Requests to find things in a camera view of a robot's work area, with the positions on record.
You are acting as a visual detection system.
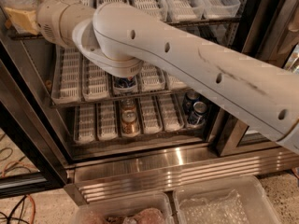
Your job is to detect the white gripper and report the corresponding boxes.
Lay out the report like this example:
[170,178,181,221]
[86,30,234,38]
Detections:
[5,0,95,48]

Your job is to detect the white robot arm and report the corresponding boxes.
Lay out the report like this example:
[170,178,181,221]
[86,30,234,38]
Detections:
[1,0,299,153]

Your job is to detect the open fridge door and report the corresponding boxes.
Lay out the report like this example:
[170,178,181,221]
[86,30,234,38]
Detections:
[0,44,68,200]

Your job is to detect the stainless steel fridge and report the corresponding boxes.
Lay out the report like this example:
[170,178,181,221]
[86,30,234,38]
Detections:
[0,0,299,204]

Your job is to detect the front blue pepsi can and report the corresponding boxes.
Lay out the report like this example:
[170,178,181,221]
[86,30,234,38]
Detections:
[114,77,136,89]

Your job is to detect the rear brown soda can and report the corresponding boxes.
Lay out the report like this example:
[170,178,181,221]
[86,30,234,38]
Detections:
[121,99,136,111]

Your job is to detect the brown soda can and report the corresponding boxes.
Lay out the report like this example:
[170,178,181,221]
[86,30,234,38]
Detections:
[121,110,139,136]
[121,99,136,111]

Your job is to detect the front brown soda can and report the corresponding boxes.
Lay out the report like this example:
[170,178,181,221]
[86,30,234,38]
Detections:
[121,110,139,136]

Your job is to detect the rear dark blue can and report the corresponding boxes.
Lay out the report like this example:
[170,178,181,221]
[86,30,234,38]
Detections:
[182,91,200,115]

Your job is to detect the dark blue can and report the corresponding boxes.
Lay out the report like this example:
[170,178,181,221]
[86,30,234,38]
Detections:
[188,101,207,125]
[182,91,200,115]

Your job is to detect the front dark blue can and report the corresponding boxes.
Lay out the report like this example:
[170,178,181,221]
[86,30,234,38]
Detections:
[188,101,207,125]

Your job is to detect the left clear plastic bin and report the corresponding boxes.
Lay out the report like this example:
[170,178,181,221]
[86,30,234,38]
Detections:
[69,192,174,224]

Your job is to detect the clear plastic bin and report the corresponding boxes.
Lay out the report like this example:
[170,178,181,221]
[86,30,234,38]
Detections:
[69,192,174,224]
[173,175,281,224]

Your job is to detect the right clear plastic bin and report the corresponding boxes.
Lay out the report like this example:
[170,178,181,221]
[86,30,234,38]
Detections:
[173,175,281,224]

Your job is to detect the orange floor cable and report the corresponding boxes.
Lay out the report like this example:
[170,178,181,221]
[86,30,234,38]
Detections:
[0,161,36,224]

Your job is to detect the middle wire shelf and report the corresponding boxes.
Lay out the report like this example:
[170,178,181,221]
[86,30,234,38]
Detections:
[51,82,187,106]

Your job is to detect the wire shelf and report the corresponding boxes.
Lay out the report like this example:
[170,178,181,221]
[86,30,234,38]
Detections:
[8,16,241,40]
[51,82,187,106]

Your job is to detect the top wire shelf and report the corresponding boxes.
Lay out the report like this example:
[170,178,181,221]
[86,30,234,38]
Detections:
[8,16,241,40]

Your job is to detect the black floor cable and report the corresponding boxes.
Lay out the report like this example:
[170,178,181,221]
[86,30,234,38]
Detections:
[0,194,31,224]

